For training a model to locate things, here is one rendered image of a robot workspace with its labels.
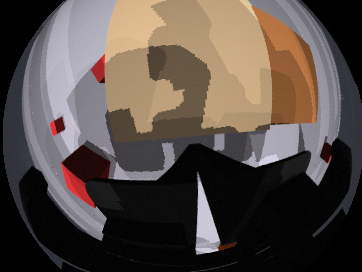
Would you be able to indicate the red square block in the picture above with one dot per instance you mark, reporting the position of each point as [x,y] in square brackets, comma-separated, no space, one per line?
[81,166]
[325,155]

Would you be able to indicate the small red cube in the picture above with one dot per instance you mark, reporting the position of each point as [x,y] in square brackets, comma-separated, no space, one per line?
[57,125]
[98,70]

